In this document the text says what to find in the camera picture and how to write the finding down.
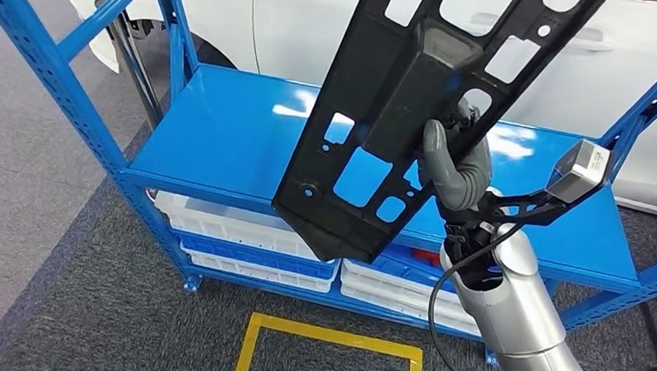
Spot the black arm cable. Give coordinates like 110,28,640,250
422,216,523,371

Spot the blue metal shelf rack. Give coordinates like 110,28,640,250
0,0,657,371

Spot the black perforated plastic panel part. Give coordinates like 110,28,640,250
266,0,611,284

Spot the small red item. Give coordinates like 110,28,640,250
412,248,443,269

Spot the yellow floor tape square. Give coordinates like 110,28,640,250
231,310,428,371

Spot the white plastic bin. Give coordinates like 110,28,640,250
340,259,464,313
178,247,336,295
336,281,486,338
150,190,328,262

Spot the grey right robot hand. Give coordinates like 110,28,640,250
414,95,499,214

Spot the white car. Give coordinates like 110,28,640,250
47,0,657,220

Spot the dark metal pole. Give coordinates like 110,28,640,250
84,0,174,131

